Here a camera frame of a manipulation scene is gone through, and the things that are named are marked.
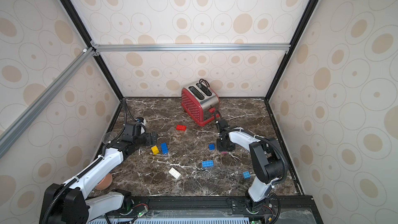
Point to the dark blue long lego brick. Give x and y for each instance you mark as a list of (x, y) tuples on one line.
[(164, 148)]

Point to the teal small lego brick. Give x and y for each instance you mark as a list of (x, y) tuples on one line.
[(246, 175)]

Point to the red and steel toaster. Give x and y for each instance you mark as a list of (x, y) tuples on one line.
[(200, 102)]

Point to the yellow lego brick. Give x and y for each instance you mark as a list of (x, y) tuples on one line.
[(155, 150)]

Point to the white lego brick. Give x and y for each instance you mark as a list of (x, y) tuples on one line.
[(174, 173)]

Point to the orange ceramic mug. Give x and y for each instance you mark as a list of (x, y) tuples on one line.
[(105, 182)]

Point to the aluminium frame bar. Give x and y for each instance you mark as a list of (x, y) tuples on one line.
[(190, 47), (18, 127)]

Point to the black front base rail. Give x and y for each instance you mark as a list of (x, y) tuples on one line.
[(219, 210)]

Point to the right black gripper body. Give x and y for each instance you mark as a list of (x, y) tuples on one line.
[(225, 142)]

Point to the clear plastic cup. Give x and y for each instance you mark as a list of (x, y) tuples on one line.
[(109, 137)]

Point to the left aluminium frame bar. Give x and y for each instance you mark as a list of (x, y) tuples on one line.
[(18, 127)]

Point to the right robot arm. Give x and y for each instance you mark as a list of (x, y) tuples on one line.
[(269, 163)]

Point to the red lego brick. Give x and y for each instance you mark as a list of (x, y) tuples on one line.
[(181, 127)]

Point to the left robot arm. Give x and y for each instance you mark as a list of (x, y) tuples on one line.
[(68, 203)]

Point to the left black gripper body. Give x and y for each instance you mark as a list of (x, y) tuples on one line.
[(146, 139)]

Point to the back aluminium frame bar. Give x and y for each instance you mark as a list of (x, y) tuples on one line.
[(190, 47)]

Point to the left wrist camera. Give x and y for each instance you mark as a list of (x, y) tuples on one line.
[(141, 120)]

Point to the light blue long lego brick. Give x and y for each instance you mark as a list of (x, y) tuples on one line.
[(207, 164)]

